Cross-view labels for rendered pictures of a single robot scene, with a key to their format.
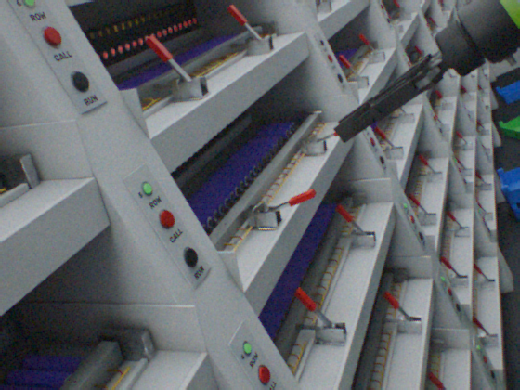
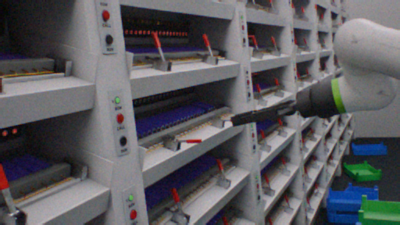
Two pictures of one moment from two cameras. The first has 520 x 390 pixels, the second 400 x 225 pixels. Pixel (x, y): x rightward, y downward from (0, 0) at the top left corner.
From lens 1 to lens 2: 0.17 m
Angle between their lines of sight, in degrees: 6
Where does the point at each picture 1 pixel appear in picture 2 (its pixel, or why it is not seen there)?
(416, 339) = not seen: outside the picture
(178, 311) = (105, 162)
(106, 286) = (77, 137)
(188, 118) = (154, 77)
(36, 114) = (83, 45)
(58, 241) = (66, 104)
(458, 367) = not seen: outside the picture
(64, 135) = (91, 59)
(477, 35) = (315, 100)
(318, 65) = (240, 83)
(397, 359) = not seen: outside the picture
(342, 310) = (193, 211)
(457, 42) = (305, 99)
